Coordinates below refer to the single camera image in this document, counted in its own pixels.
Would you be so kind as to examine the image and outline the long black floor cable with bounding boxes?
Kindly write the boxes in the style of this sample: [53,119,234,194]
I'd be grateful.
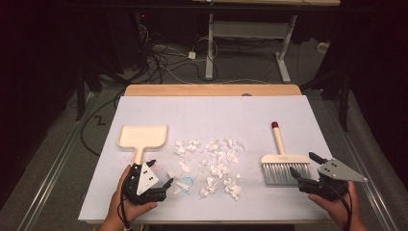
[80,90,127,158]

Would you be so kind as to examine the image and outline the wooden table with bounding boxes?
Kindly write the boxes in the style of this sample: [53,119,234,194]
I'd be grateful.
[85,84,351,225]

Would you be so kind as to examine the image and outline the pile of white paper scraps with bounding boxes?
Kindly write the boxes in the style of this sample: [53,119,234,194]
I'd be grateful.
[166,137,246,202]

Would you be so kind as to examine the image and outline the cream hand brush red tip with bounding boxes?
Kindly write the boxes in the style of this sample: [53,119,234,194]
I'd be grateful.
[260,120,312,187]

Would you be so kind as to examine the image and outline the person's left hand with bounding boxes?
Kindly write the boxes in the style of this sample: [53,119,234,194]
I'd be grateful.
[108,165,159,226]

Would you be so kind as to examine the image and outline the person's right hand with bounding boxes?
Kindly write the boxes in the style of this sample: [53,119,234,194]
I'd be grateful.
[307,181,361,226]

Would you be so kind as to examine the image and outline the right hand-held gripper black cable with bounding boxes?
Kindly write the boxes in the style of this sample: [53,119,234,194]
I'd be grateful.
[326,183,354,231]

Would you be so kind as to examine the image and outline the white-legged desk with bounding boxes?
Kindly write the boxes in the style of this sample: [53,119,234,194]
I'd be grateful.
[191,0,342,84]

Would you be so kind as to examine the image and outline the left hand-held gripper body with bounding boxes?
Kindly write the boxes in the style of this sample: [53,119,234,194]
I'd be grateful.
[122,162,167,206]

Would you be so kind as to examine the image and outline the left hand-held gripper black cable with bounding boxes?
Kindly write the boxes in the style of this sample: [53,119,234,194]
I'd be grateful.
[116,172,133,231]

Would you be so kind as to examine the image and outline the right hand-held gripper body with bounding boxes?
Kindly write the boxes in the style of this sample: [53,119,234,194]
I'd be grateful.
[297,157,370,202]

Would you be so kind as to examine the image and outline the tangle of black floor cables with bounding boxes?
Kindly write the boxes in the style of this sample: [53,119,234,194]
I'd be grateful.
[128,23,219,85]

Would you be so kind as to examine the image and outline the metal floor rail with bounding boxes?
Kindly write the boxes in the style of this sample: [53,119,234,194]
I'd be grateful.
[17,92,99,231]
[317,94,400,231]

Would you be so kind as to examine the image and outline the hand-held gripper black cable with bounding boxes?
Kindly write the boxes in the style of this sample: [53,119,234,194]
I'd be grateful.
[326,183,354,231]
[116,172,133,231]

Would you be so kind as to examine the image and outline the white foam board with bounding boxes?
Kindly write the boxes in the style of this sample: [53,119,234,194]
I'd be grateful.
[77,94,360,222]

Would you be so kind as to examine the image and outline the cream plastic dustpan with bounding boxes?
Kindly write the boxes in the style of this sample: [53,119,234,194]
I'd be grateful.
[116,124,169,167]

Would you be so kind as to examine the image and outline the black stand leg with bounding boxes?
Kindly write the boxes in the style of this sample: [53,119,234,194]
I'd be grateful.
[301,70,351,133]
[75,61,88,122]

